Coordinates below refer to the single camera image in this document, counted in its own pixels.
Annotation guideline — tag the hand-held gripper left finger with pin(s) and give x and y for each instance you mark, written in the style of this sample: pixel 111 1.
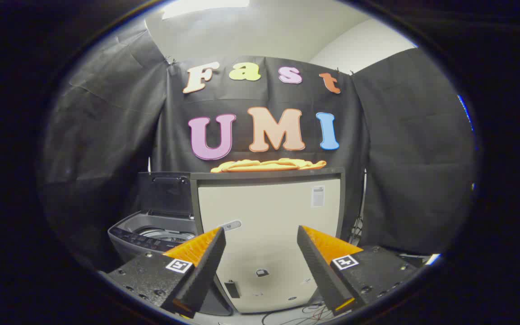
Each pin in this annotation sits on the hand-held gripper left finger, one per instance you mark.
pixel 203 271

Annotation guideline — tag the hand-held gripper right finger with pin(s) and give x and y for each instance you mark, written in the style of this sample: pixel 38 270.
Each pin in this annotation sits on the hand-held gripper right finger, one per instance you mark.
pixel 321 271

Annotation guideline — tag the grey washing machine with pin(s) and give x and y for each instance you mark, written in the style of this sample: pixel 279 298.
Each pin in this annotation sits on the grey washing machine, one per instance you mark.
pixel 124 235

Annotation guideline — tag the orange clothes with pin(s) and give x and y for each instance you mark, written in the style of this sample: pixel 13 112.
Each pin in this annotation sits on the orange clothes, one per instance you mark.
pixel 264 165

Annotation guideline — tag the white cabinet with dark top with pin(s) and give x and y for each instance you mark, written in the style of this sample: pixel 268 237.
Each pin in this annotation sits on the white cabinet with dark top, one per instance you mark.
pixel 269 212

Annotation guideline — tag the black backdrop cloth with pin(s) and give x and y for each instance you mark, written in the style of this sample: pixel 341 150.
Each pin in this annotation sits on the black backdrop cloth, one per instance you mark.
pixel 400 158

